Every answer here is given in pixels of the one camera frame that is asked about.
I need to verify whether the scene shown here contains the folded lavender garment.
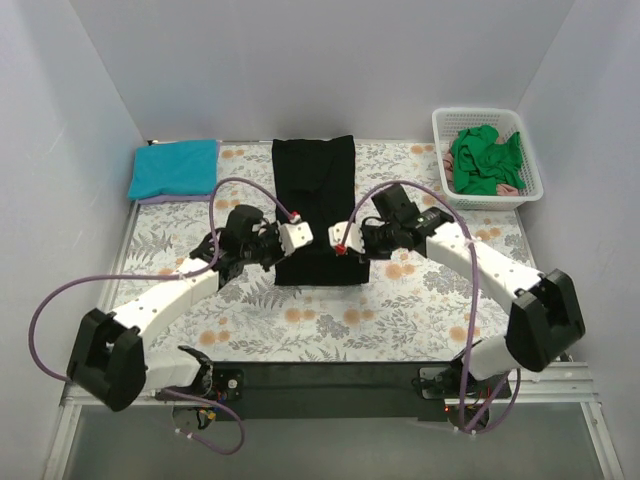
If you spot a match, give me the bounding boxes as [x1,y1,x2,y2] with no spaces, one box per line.
[138,194,210,205]

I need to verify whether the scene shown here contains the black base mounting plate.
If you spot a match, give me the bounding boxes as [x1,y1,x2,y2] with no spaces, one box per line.
[154,360,512,424]

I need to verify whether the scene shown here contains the white plastic laundry basket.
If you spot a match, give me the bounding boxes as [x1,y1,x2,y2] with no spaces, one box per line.
[432,107,544,211]

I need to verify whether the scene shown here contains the aluminium frame rail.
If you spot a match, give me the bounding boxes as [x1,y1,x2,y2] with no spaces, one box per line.
[60,362,600,406]

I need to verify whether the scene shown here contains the folded teal t shirt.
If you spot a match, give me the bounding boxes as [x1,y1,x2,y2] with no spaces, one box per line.
[128,139,219,201]

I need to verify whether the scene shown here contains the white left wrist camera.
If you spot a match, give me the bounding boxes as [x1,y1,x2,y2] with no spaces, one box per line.
[278,212,314,257]

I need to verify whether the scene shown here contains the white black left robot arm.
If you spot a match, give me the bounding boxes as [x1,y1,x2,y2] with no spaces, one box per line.
[67,205,313,412]

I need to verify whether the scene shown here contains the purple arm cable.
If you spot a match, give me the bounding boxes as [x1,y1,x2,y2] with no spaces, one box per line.
[28,177,301,455]
[339,180,522,436]

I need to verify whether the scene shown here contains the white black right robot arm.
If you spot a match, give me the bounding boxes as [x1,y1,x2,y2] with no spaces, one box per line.
[342,183,586,398]

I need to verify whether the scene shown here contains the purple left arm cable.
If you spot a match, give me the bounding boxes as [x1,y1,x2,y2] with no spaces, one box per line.
[28,177,301,455]

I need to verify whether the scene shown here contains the black t shirt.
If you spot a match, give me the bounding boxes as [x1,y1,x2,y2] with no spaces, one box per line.
[271,135,370,287]

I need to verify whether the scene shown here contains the green t shirt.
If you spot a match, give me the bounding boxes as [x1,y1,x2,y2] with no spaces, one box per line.
[450,125,526,196]

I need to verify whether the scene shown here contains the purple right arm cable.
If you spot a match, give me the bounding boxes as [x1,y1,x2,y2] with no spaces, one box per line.
[339,180,522,436]

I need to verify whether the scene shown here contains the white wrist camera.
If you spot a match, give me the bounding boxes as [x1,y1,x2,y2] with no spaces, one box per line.
[278,212,314,257]
[328,221,365,256]

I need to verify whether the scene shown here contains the floral patterned table mat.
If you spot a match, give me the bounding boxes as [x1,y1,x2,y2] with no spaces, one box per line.
[122,143,508,361]

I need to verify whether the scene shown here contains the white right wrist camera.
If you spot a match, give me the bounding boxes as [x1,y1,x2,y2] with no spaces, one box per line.
[328,221,365,256]

